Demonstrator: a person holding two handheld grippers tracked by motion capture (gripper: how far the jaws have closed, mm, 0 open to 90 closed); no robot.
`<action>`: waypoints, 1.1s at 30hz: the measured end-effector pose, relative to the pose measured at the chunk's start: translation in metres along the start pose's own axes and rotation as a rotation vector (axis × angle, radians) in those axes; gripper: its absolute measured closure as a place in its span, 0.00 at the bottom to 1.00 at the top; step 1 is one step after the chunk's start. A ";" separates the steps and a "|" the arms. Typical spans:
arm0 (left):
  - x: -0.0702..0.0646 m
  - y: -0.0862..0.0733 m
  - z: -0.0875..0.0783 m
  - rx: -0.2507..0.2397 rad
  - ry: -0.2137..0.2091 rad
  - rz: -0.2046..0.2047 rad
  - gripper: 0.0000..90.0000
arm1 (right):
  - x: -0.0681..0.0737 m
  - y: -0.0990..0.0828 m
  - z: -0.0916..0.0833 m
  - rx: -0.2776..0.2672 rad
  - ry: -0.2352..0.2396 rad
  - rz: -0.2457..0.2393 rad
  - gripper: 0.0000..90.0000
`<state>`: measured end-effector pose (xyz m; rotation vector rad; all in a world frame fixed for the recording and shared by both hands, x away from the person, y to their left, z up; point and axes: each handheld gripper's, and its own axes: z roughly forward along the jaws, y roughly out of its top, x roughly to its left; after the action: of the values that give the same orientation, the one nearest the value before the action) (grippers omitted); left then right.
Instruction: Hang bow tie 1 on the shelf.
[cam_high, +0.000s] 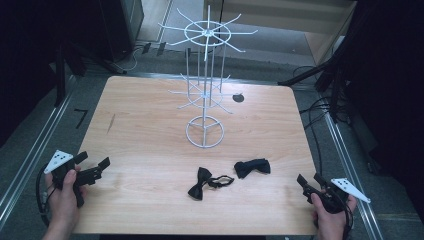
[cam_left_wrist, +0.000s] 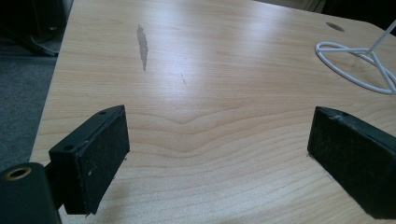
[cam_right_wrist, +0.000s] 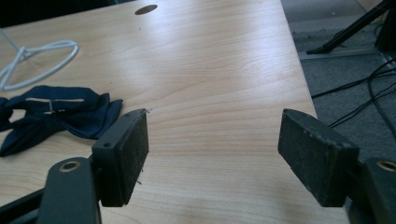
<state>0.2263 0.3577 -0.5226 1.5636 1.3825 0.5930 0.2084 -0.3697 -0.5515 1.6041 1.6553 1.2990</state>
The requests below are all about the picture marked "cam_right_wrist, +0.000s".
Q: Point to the metal floor rail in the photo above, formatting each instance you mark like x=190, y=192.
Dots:
x=339, y=53

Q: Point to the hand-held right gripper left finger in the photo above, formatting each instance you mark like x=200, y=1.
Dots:
x=120, y=158

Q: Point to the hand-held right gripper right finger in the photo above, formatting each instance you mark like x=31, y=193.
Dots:
x=314, y=155

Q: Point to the navy blue bow tie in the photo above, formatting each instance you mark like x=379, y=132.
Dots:
x=59, y=113

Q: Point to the black stand leg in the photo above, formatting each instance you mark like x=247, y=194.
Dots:
x=348, y=31

